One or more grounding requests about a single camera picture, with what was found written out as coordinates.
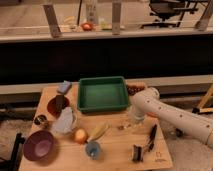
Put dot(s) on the silver fork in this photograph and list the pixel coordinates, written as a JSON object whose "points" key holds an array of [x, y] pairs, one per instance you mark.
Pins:
{"points": [[123, 127]]}

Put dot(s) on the red yellow apple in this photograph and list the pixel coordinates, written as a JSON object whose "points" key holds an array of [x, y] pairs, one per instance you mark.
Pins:
{"points": [[80, 136]]}

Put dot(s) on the red plate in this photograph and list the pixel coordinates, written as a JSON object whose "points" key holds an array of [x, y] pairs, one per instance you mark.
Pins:
{"points": [[51, 107]]}

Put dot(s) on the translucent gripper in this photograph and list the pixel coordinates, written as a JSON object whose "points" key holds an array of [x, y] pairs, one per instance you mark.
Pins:
{"points": [[136, 121]]}

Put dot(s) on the green plastic tray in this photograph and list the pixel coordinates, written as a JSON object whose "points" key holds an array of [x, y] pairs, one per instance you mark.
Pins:
{"points": [[102, 94]]}

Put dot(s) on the black office chair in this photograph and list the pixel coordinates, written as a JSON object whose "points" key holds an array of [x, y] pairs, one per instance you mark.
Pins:
{"points": [[165, 9]]}

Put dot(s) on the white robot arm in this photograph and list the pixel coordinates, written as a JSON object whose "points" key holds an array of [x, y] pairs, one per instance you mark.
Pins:
{"points": [[147, 102]]}

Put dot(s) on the black chair beside table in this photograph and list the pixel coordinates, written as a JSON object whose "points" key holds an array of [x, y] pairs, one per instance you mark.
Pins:
{"points": [[10, 164]]}

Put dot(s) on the small dark tin can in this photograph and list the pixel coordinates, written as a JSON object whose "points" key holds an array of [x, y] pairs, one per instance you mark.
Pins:
{"points": [[41, 121]]}

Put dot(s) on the red apple in background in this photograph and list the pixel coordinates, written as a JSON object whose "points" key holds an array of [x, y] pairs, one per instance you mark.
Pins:
{"points": [[87, 26]]}

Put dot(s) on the black block on plate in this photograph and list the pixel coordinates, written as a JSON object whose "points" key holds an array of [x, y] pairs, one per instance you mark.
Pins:
{"points": [[59, 103]]}

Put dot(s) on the purple bowl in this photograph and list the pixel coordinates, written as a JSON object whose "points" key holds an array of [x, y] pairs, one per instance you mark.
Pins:
{"points": [[38, 145]]}

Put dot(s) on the orange carrot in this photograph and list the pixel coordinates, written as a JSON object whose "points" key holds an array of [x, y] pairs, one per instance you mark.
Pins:
{"points": [[151, 115]]}

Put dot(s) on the small blue cup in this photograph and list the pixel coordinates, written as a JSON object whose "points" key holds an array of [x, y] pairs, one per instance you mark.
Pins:
{"points": [[93, 149]]}

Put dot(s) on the yellow corn cob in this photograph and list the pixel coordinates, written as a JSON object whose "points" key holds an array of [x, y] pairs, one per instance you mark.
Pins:
{"points": [[98, 132]]}

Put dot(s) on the blue sponge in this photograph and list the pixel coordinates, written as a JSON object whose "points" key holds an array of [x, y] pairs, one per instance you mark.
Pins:
{"points": [[64, 87]]}

